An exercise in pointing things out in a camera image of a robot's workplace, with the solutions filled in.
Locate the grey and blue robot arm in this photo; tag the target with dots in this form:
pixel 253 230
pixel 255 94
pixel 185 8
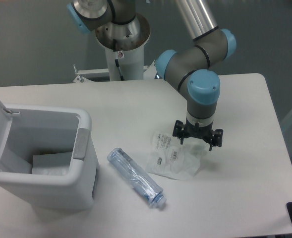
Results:
pixel 187 72

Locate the crushed clear plastic bottle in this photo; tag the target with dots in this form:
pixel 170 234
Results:
pixel 138 178

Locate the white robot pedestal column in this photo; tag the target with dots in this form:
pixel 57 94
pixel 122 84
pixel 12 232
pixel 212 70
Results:
pixel 124 47

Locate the white trash can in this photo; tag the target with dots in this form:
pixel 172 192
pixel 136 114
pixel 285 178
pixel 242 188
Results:
pixel 49 158

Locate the white plastic wrapper bag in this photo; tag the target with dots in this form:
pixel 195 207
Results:
pixel 169 158

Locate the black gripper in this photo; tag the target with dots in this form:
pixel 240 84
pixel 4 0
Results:
pixel 213 137

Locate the white pedestal base frame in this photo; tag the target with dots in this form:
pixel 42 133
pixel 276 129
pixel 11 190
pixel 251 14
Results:
pixel 102 75

